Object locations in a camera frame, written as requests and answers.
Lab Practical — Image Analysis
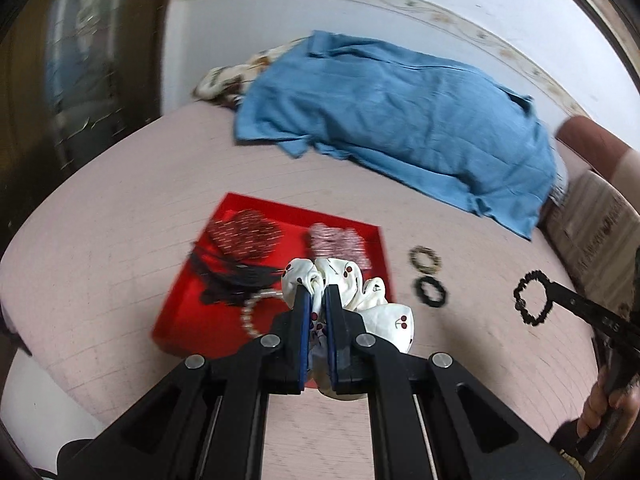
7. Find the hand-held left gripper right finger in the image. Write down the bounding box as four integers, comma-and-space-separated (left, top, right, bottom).
322, 284, 581, 480

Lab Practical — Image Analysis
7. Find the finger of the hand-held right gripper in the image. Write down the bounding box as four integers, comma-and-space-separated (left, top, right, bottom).
541, 279, 597, 329

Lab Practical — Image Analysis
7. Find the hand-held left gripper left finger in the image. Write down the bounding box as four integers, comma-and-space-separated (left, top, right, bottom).
57, 285, 315, 480

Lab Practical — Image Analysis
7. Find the white cherry print scrunchie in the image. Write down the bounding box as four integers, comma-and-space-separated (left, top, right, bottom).
280, 256, 416, 401

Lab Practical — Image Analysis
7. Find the black bead bracelet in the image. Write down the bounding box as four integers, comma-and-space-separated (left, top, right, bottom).
414, 275, 449, 308
513, 270, 558, 330

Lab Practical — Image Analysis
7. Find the black lace hair tie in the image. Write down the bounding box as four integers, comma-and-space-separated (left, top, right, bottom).
187, 242, 281, 307

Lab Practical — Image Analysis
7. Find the red plaid scrunchie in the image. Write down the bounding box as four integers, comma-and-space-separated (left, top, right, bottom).
305, 222, 373, 271

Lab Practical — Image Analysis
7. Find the red polka dot scrunchie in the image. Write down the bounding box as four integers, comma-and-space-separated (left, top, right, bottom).
207, 209, 282, 260

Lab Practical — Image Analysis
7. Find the red tray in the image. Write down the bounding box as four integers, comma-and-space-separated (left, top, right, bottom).
151, 191, 400, 391

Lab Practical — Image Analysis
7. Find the person's right hand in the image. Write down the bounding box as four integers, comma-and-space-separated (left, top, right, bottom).
577, 365, 640, 438

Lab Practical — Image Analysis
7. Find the grey quilted cloth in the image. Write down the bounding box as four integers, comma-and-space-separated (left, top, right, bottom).
550, 150, 572, 207

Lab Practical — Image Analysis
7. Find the reddish brown sofa cushion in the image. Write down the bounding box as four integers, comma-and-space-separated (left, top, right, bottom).
555, 115, 640, 186

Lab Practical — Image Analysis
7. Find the blue blanket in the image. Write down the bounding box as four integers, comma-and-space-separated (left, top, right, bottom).
234, 30, 558, 241

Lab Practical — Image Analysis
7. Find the white floral cloth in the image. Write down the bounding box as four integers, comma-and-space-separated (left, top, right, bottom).
192, 45, 296, 111

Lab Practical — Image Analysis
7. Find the dark wooden wardrobe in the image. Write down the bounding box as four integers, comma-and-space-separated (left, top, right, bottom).
0, 0, 176, 246

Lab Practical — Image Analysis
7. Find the pearl bracelet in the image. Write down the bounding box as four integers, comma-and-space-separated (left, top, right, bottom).
240, 290, 283, 343

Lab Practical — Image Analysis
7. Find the gold and black bracelet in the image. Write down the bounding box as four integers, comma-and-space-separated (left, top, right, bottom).
409, 246, 443, 276

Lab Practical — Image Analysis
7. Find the dark wooden door frame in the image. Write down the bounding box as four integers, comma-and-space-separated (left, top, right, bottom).
535, 0, 640, 86

